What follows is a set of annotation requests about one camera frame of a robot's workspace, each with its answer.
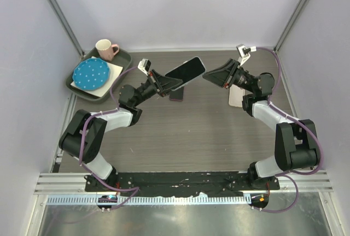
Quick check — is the dark green tray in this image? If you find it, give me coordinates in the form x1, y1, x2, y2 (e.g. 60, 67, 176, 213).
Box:
65, 49, 133, 103

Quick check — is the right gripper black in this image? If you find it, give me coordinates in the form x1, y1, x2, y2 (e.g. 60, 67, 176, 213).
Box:
202, 59, 255, 94

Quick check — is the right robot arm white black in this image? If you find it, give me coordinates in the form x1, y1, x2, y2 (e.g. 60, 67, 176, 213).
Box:
203, 59, 323, 189

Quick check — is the purple smartphone black screen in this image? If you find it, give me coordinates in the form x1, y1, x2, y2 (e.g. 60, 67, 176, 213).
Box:
169, 88, 184, 101

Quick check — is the aluminium frame rail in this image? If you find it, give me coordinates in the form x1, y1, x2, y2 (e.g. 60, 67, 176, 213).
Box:
34, 170, 334, 195

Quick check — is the slotted cable duct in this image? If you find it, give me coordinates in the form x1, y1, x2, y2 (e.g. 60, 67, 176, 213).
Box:
46, 194, 251, 206

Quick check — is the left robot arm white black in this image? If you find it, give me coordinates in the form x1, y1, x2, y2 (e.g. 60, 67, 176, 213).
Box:
59, 70, 183, 192

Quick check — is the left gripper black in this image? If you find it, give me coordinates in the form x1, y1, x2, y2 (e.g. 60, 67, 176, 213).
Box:
133, 70, 183, 107

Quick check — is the pink mug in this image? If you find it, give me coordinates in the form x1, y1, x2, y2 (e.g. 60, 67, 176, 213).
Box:
95, 39, 120, 62

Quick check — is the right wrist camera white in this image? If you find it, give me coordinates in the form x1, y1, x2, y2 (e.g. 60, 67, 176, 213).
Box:
236, 44, 256, 66

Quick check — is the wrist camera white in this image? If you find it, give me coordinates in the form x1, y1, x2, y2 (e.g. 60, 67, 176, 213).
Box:
236, 44, 256, 66
138, 59, 151, 75

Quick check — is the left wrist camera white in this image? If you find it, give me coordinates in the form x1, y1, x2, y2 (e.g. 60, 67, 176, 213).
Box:
138, 59, 151, 75

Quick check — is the blue dotted plate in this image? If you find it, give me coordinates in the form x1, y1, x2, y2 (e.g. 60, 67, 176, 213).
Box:
72, 58, 110, 91

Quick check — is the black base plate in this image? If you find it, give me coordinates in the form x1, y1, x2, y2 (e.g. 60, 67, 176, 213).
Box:
84, 170, 281, 196

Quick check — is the clear phone case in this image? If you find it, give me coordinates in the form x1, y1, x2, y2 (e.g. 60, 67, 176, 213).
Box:
164, 56, 206, 87

